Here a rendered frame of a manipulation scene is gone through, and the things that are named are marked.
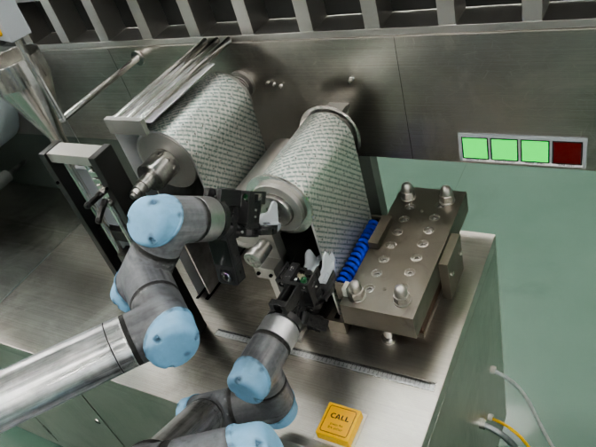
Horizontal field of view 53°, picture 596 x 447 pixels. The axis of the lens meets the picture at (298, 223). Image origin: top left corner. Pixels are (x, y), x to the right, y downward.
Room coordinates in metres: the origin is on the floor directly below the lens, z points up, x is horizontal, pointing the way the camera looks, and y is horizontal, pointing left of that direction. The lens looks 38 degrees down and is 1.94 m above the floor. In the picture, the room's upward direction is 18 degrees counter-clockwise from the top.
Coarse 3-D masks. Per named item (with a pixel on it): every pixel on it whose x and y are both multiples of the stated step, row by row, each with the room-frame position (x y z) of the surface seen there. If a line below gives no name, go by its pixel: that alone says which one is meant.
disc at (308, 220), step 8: (256, 176) 0.97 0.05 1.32; (264, 176) 0.96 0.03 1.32; (272, 176) 0.95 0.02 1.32; (248, 184) 0.99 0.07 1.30; (256, 184) 0.98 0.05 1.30; (280, 184) 0.94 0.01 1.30; (288, 184) 0.93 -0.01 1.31; (296, 192) 0.92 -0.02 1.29; (304, 200) 0.92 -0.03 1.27; (304, 208) 0.92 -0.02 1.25; (304, 216) 0.92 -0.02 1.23; (312, 216) 0.91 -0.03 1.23; (304, 224) 0.93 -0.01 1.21; (288, 232) 0.95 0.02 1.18; (296, 232) 0.94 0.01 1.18
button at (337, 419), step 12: (336, 408) 0.70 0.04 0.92; (348, 408) 0.69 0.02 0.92; (324, 420) 0.68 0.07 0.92; (336, 420) 0.67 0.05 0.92; (348, 420) 0.67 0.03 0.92; (360, 420) 0.67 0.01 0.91; (324, 432) 0.66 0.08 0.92; (336, 432) 0.65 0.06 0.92; (348, 432) 0.64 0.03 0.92; (348, 444) 0.62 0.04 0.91
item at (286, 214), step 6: (270, 198) 0.94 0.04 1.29; (276, 198) 0.93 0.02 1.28; (264, 204) 0.95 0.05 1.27; (270, 204) 0.94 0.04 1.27; (282, 204) 0.92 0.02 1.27; (288, 204) 0.93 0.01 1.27; (264, 210) 0.95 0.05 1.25; (282, 210) 0.93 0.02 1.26; (288, 210) 0.92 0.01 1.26; (282, 216) 0.93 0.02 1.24; (288, 216) 0.92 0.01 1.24; (282, 222) 0.93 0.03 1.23; (288, 222) 0.92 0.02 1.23
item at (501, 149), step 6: (492, 144) 1.00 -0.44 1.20; (498, 144) 0.99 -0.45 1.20; (504, 144) 0.98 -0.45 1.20; (510, 144) 0.97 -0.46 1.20; (516, 144) 0.97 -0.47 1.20; (492, 150) 1.00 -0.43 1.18; (498, 150) 0.99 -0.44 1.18; (504, 150) 0.98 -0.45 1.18; (510, 150) 0.97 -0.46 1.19; (516, 150) 0.97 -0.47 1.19; (492, 156) 1.00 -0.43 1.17; (498, 156) 0.99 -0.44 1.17; (504, 156) 0.98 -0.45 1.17; (510, 156) 0.97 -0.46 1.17; (516, 156) 0.97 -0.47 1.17
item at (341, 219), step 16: (352, 176) 1.07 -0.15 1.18; (336, 192) 1.01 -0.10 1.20; (352, 192) 1.06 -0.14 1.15; (336, 208) 1.00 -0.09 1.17; (352, 208) 1.05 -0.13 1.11; (368, 208) 1.10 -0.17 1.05; (320, 224) 0.94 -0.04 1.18; (336, 224) 0.98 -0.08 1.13; (352, 224) 1.03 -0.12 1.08; (320, 240) 0.93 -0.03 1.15; (336, 240) 0.97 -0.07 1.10; (352, 240) 1.02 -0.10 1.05; (336, 256) 0.96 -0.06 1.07; (336, 272) 0.94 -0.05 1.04
